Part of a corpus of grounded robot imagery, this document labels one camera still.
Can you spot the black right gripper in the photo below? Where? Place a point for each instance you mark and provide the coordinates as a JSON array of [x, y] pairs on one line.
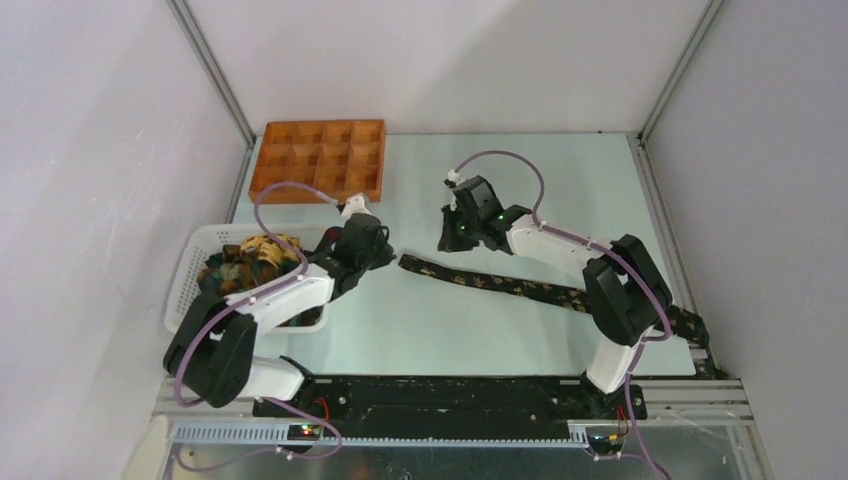
[[449, 242]]

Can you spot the aluminium frame rail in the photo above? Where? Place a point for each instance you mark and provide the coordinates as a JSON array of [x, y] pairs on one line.
[[697, 404]]

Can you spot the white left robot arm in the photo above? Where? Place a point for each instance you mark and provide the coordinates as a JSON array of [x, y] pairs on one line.
[[212, 355]]

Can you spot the dark red striped tie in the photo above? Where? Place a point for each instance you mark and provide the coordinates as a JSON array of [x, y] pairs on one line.
[[321, 245]]

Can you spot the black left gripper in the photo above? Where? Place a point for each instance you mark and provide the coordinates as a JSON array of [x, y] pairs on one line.
[[386, 254]]

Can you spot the green gold patterned tie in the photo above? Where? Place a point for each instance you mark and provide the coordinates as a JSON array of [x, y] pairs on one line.
[[256, 261]]

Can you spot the wooden compartment tray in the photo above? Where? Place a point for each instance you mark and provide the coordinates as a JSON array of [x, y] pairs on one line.
[[337, 157]]

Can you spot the black gold floral tie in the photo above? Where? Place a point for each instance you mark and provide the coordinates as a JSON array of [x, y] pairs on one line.
[[684, 323]]

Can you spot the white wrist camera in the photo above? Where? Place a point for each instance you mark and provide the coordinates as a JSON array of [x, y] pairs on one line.
[[355, 204], [453, 179]]

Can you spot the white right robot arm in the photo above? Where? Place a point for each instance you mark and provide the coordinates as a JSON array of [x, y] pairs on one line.
[[627, 295]]

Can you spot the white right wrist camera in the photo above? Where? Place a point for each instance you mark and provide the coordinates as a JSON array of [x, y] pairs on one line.
[[453, 179]]

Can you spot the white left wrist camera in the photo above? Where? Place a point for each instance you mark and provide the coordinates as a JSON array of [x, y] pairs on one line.
[[355, 204]]

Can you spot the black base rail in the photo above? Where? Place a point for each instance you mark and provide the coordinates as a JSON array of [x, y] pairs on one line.
[[524, 408]]

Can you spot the white plastic basket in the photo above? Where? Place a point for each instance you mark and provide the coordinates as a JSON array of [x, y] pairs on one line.
[[210, 239]]

